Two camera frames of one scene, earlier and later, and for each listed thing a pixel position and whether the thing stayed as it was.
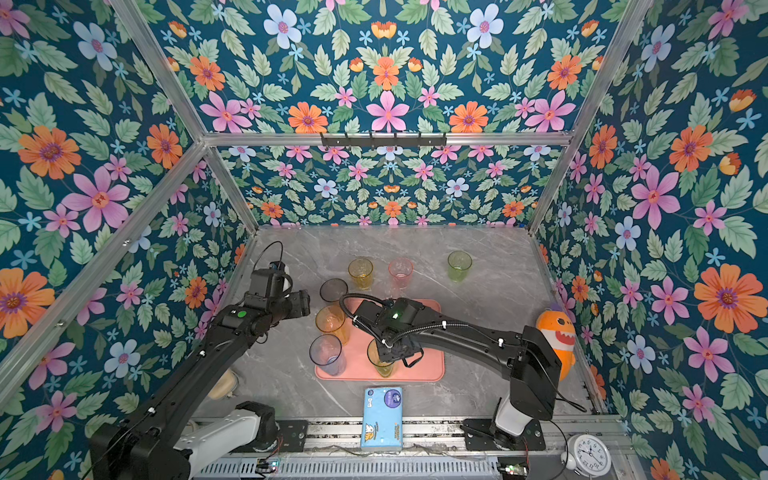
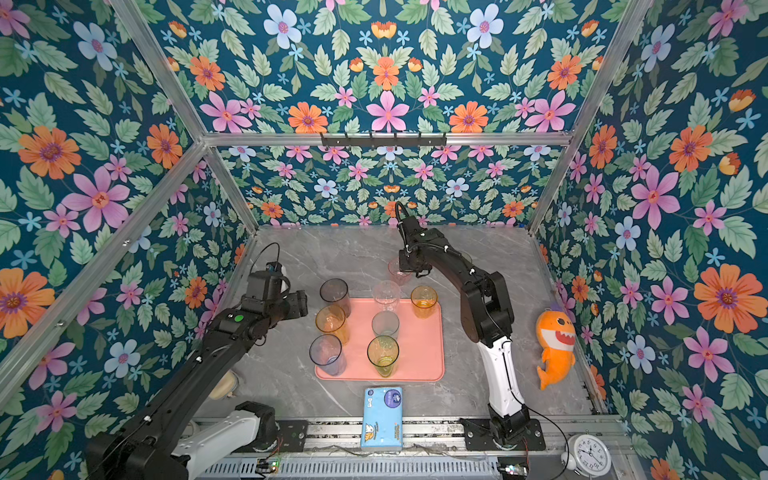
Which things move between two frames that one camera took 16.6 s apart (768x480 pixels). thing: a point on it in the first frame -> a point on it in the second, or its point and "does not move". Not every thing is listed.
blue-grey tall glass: (326, 351) does not move
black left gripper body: (293, 305) does not move
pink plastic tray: (357, 366) does not move
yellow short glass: (360, 271) -> (423, 300)
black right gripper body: (387, 355) -> (407, 264)
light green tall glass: (385, 369) does not move
